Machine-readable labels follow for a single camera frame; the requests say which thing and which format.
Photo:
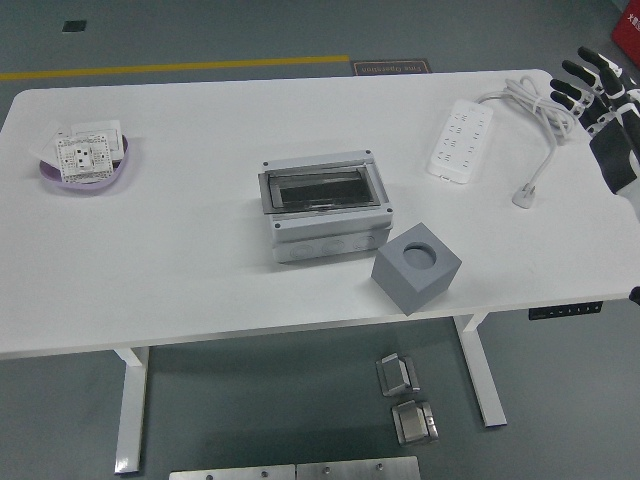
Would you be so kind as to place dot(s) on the black floor hatch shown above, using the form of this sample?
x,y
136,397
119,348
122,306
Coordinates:
x,y
73,26

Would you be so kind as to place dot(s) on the yellow floor tape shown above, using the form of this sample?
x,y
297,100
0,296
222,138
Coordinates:
x,y
175,67

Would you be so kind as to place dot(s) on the white power strip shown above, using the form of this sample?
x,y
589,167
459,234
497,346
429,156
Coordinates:
x,y
460,140

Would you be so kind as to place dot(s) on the brown floor sign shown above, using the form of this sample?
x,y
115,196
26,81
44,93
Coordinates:
x,y
390,69

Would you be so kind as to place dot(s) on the small metal block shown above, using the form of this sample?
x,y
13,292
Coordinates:
x,y
414,424
397,375

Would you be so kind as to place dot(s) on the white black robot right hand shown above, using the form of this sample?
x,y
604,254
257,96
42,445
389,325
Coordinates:
x,y
617,155

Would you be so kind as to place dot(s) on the white wall socket panel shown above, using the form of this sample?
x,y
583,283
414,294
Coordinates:
x,y
82,157

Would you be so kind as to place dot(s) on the purple shallow bowl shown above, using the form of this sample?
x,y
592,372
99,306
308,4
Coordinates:
x,y
116,177

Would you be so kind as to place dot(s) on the red box with white print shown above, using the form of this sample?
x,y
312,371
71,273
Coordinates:
x,y
627,30

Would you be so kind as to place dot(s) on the grey cube with round hole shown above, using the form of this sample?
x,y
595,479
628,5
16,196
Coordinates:
x,y
410,296

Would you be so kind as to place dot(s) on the grey box with clear lid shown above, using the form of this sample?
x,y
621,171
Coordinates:
x,y
325,236

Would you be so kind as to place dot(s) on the white table leg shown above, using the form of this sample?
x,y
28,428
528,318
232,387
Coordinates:
x,y
131,400
482,380

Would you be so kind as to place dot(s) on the white blank cover plate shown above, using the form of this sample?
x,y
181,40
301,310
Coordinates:
x,y
42,150

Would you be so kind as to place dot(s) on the white switch panel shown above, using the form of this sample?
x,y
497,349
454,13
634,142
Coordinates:
x,y
100,129

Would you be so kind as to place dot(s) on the black table control panel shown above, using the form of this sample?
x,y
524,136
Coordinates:
x,y
565,310

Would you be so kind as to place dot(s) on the flat metal plate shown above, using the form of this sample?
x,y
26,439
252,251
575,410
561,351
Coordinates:
x,y
357,469
232,473

